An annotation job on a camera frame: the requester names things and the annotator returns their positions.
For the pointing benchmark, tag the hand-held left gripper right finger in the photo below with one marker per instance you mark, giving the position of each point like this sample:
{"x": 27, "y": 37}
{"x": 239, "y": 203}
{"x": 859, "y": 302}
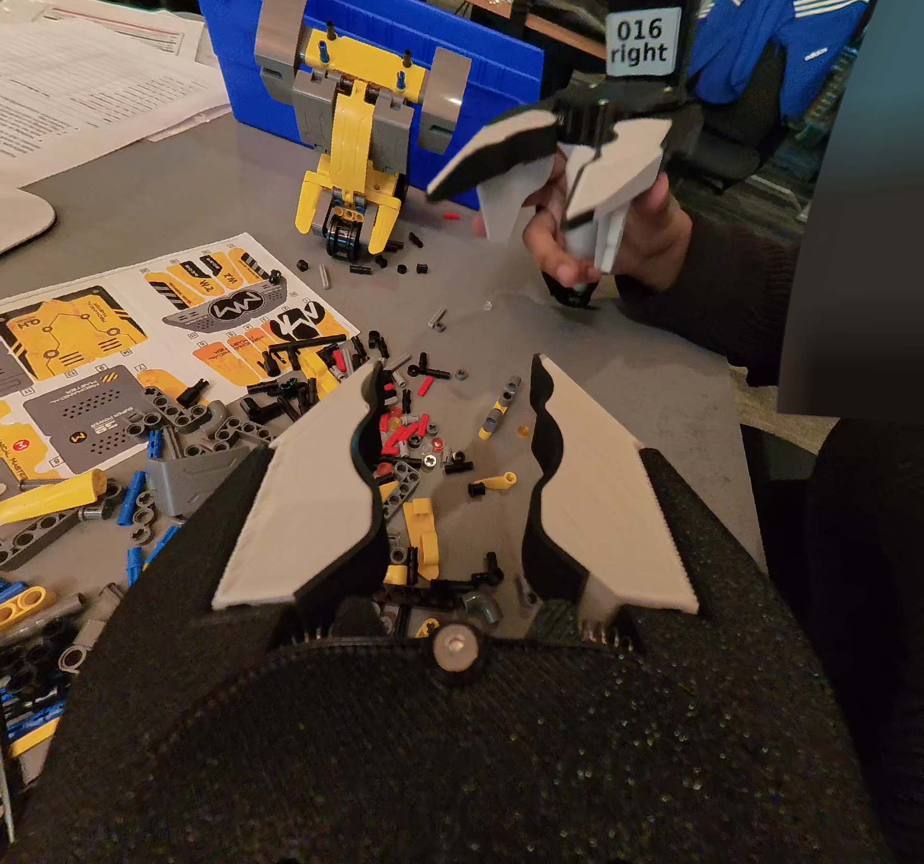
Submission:
{"x": 613, "y": 517}

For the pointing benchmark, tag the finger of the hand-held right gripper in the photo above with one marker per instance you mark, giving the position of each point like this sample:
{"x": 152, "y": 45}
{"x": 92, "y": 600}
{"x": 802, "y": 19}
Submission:
{"x": 628, "y": 156}
{"x": 505, "y": 131}

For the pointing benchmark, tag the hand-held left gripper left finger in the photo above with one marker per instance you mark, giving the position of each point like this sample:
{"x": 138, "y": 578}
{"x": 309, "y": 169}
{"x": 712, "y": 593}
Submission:
{"x": 296, "y": 517}

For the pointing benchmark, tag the grey yellow connector assembly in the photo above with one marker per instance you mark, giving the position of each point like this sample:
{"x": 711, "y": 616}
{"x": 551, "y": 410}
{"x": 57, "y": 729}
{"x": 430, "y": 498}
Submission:
{"x": 496, "y": 413}

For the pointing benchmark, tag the person's right forearm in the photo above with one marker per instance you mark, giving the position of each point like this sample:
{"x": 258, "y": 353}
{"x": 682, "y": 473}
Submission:
{"x": 722, "y": 293}

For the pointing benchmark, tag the person's right hand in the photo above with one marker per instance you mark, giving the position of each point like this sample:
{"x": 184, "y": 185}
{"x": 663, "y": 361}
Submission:
{"x": 660, "y": 236}

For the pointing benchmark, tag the wooden background desk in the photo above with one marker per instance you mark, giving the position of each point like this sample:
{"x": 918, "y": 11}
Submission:
{"x": 570, "y": 37}

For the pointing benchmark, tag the pile of toy building pieces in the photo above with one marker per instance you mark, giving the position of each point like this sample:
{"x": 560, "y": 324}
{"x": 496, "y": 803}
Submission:
{"x": 195, "y": 474}

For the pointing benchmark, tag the yellow tapered connector piece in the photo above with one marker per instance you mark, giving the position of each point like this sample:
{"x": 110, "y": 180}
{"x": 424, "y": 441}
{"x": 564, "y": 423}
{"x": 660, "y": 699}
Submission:
{"x": 498, "y": 481}

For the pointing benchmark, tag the black office chair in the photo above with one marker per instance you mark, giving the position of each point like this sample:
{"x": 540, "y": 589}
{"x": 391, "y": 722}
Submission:
{"x": 751, "y": 142}

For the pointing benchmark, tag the blue striped jacket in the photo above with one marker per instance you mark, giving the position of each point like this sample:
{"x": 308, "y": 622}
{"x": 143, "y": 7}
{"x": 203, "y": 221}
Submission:
{"x": 779, "y": 12}

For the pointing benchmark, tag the scattered small black pins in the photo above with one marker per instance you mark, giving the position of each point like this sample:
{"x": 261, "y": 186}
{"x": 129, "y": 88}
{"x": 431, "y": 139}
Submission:
{"x": 416, "y": 239}

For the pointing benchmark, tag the yellow grey toy vehicle model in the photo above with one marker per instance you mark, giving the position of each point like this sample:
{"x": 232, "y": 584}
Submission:
{"x": 357, "y": 127}

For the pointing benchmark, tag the grey axle pin piece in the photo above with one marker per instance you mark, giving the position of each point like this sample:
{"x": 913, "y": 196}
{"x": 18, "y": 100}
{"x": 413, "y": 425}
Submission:
{"x": 438, "y": 319}

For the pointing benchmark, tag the blue plastic bin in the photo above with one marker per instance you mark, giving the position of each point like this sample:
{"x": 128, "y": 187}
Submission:
{"x": 231, "y": 48}

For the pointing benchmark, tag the yellow grey sticker sheet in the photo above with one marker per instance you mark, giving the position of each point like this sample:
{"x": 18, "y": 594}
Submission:
{"x": 65, "y": 330}

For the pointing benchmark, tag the white metal stand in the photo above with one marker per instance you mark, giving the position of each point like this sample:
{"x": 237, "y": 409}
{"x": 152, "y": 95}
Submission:
{"x": 21, "y": 218}

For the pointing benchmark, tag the white printed papers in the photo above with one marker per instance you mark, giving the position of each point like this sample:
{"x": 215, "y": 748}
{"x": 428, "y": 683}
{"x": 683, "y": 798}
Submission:
{"x": 86, "y": 84}

